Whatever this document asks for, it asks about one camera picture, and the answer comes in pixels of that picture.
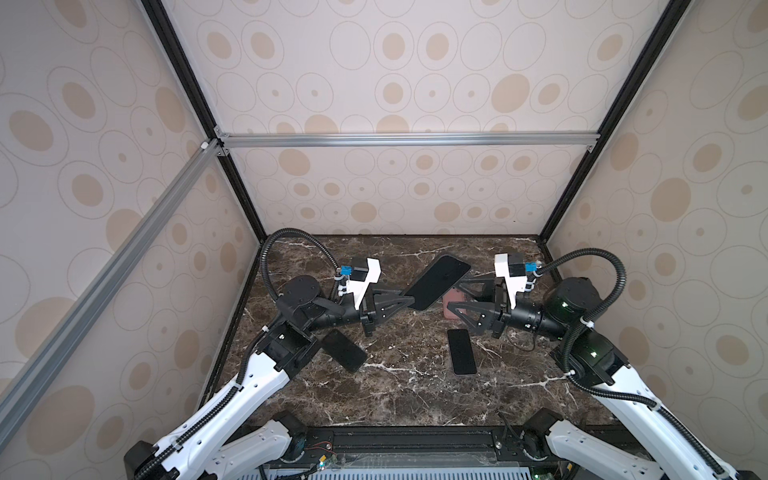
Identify black corrugated cable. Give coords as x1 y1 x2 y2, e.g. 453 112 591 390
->
128 228 343 480
533 247 733 480

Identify black phone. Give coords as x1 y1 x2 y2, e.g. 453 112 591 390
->
403 254 471 311
321 329 368 373

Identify black frame post right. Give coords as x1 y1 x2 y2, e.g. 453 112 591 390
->
538 0 692 247

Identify right black corrugated cable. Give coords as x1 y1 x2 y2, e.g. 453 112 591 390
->
533 247 733 480

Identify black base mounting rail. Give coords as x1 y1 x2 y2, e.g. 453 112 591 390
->
155 424 676 480

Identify diagonal aluminium rail left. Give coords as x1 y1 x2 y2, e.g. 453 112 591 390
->
1 138 221 449

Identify black frame post left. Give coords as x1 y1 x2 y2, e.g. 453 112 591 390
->
139 0 267 241

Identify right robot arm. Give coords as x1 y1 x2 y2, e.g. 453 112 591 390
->
447 277 757 479

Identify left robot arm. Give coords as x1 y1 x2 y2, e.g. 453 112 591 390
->
124 268 418 479

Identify left black corrugated cable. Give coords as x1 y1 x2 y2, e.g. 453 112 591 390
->
128 228 343 480

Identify horizontal aluminium rail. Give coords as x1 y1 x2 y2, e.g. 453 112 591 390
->
222 131 600 149

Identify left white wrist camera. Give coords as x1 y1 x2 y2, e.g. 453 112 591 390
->
335 257 381 310

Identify black frame post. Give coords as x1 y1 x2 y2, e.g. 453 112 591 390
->
139 0 267 241
538 0 692 247

